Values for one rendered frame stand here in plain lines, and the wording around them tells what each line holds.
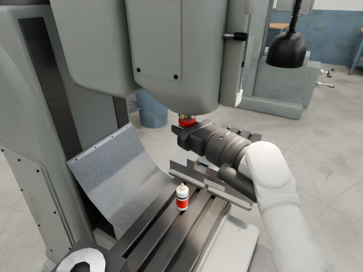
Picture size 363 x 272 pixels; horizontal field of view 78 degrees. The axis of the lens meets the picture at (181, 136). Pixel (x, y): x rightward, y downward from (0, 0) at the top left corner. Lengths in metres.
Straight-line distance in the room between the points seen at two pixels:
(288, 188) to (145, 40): 0.37
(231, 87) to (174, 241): 0.48
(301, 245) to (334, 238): 1.78
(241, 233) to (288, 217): 0.52
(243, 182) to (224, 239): 0.46
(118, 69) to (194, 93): 0.18
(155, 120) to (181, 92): 2.54
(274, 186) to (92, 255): 0.37
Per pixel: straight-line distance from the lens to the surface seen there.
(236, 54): 0.47
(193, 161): 0.83
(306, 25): 7.00
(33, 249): 2.09
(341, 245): 2.16
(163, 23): 0.44
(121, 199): 0.91
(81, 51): 0.59
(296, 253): 0.39
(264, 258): 1.00
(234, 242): 0.89
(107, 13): 0.50
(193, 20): 0.42
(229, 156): 0.48
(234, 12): 0.47
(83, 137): 0.85
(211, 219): 0.80
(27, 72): 0.72
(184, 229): 0.77
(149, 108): 2.90
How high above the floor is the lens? 1.55
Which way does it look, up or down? 33 degrees down
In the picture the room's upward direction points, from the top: straight up
